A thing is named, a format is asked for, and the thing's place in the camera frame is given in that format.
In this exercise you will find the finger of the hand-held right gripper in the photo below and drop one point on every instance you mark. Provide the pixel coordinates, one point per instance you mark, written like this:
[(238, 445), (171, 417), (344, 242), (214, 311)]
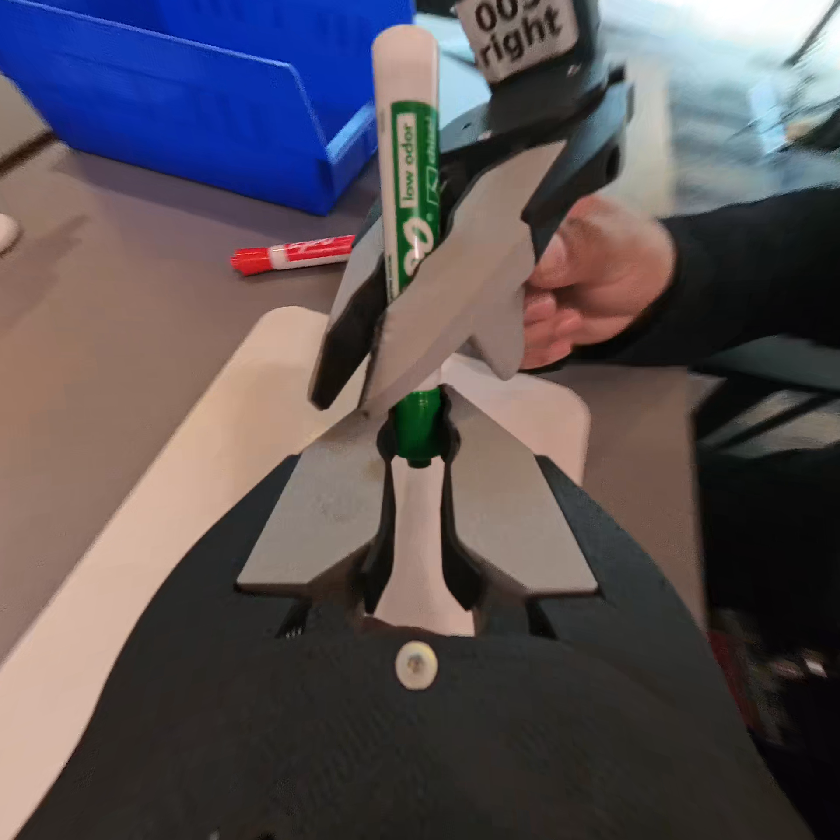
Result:
[(351, 328), (472, 275)]

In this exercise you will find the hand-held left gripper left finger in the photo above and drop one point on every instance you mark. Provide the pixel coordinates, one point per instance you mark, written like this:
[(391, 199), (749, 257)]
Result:
[(308, 518)]

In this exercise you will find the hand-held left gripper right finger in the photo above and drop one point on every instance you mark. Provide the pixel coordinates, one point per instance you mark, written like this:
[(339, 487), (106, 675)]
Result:
[(512, 518)]

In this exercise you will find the white whiteboard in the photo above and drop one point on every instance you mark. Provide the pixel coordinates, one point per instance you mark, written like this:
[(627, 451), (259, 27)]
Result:
[(197, 492)]

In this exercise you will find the green marker cap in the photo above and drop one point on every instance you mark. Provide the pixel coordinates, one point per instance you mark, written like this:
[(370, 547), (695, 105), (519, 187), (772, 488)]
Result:
[(417, 426)]

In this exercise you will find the green whiteboard marker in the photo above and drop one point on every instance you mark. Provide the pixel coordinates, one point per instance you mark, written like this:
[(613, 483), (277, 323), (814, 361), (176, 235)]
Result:
[(407, 131)]

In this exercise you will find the person's right forearm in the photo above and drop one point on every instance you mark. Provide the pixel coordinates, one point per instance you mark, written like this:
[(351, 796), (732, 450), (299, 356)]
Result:
[(754, 275)]

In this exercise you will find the red whiteboard marker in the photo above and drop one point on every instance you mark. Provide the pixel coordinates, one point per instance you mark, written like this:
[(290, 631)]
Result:
[(289, 254)]

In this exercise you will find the person's right hand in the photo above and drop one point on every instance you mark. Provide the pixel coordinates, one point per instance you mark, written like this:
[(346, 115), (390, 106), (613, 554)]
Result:
[(604, 275)]

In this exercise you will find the black office chair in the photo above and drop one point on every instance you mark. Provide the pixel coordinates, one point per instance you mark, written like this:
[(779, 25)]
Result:
[(768, 492)]

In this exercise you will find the blue plastic bin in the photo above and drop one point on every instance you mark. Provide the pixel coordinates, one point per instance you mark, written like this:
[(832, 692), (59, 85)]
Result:
[(164, 98)]

